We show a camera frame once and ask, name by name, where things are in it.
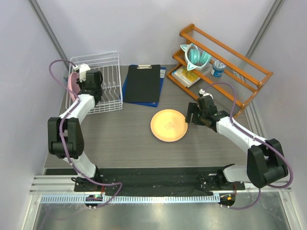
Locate blue white lidded jar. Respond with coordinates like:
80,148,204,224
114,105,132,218
211,60,226,77

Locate white slotted cable duct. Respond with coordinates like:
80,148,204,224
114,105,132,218
40,194,220,205

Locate teal cat-ear headphones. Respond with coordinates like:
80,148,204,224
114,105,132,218
180,43,212,71

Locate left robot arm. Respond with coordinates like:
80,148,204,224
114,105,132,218
47,69,103,191

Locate white wire dish rack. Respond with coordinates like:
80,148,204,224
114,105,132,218
70,51,123,115

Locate orange wooden shelf rack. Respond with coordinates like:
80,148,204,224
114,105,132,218
167,24,273,117

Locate pink plate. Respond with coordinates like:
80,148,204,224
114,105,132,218
68,72,80,102

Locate yellow white book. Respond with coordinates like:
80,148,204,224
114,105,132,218
172,66,201,88

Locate blue folder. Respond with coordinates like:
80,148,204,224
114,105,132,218
122,67,166,107

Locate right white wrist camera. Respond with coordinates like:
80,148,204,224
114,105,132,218
199,89,213,99

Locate orange plate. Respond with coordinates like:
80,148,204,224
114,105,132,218
150,109,188,142

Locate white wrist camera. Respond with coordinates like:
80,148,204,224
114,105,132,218
73,64,91,82
199,89,213,99

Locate black clipboard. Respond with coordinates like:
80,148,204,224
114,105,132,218
123,65,161,103

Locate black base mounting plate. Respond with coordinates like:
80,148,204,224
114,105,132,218
72,167,245,197

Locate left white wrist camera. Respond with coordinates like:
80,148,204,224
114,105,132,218
73,64,91,82

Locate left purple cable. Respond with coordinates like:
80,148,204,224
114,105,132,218
49,59,123,208

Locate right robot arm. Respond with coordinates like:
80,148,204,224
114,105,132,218
185,93,289,189

